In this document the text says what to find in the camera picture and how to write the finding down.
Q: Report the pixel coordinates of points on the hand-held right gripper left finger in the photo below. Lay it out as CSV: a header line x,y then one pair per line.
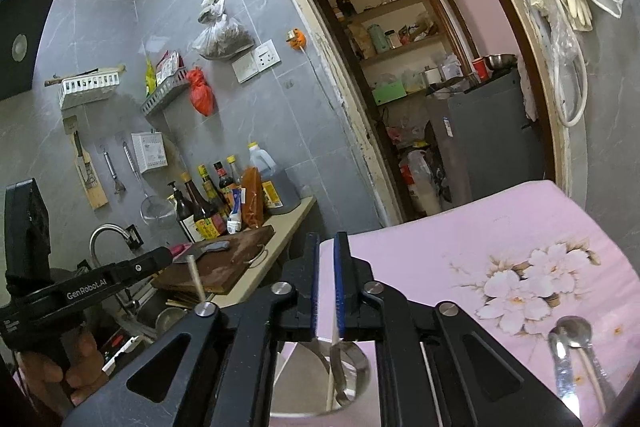
x,y
315,297

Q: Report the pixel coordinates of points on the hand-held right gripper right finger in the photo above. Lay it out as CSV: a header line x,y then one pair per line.
x,y
340,297

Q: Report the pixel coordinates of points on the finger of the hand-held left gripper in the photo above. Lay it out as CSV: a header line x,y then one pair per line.
x,y
145,264

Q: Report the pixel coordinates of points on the steel table knife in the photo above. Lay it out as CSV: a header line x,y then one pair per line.
x,y
564,377

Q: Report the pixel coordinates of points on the person's left hand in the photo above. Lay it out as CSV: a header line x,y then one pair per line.
x,y
85,372

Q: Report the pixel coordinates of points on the steel sink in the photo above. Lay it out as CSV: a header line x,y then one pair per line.
x,y
150,312

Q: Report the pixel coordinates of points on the chrome faucet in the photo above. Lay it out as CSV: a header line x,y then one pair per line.
x,y
102,232

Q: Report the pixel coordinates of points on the hanging mesh strainer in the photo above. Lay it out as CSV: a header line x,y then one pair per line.
x,y
157,212

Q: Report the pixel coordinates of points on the beige kitchen counter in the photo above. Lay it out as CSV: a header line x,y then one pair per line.
x,y
280,247

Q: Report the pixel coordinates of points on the steel cleaver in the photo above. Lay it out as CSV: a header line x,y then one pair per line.
x,y
215,247

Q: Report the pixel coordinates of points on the row of sauce bottles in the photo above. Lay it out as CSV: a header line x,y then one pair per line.
x,y
200,212

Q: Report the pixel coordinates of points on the wooden cutting board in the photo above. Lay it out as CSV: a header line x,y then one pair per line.
x,y
225,267

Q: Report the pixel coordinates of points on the hanging steel peeler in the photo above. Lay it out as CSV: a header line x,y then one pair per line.
x,y
116,184

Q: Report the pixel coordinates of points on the hanging wooden knife rack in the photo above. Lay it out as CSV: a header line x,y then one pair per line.
x,y
95,192

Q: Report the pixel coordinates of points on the large oil jug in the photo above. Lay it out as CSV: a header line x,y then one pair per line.
x,y
277,192

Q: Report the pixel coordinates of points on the orange seasoning pouch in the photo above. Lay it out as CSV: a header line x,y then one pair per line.
x,y
251,199

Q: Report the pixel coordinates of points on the pink floral tablecloth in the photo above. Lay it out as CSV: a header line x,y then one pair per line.
x,y
450,247

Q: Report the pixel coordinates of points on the white plastic floor jug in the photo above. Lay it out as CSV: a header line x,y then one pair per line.
x,y
422,192

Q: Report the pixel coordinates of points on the red plastic bag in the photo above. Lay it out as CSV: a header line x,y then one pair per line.
x,y
201,94

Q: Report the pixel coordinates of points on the seasoning packets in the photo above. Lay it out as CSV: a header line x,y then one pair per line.
x,y
167,64

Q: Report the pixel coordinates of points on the green box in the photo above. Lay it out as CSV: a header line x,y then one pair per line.
x,y
390,93

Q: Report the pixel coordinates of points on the grey refrigerator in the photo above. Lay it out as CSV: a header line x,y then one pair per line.
x,y
490,147

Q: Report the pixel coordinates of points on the clear bag of dried goods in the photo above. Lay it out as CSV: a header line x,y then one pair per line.
x,y
222,39

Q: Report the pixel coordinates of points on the wooden shelf unit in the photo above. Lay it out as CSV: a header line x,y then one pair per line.
x,y
400,50

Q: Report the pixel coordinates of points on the green canister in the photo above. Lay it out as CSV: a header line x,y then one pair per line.
x,y
379,39

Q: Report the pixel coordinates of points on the black range hood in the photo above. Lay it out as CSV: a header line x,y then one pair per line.
x,y
25,32

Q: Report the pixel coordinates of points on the white hanging garlic bag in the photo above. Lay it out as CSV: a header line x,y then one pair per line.
x,y
210,7

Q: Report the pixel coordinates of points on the red cup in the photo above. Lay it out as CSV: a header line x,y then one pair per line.
x,y
481,69

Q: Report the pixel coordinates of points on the steel bowl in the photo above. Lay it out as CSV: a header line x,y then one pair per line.
x,y
501,62

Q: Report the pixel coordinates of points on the clear plastic bag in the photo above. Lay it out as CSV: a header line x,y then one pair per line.
x,y
562,37

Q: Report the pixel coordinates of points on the white wall calendar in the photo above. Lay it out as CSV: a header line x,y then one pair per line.
x,y
148,152

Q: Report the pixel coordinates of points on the cream door frame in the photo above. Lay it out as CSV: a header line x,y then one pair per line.
x,y
361,137

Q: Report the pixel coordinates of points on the metal wall shelf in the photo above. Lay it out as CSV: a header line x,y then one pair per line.
x,y
165,98

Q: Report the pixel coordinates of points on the white wall basket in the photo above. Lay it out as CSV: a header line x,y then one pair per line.
x,y
90,88

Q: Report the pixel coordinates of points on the white wall switch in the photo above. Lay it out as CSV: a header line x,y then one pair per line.
x,y
245,69

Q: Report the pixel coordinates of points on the white wall outlet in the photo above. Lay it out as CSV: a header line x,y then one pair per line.
x,y
266,55

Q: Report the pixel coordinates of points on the orange wall hook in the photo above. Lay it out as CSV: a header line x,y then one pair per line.
x,y
296,39

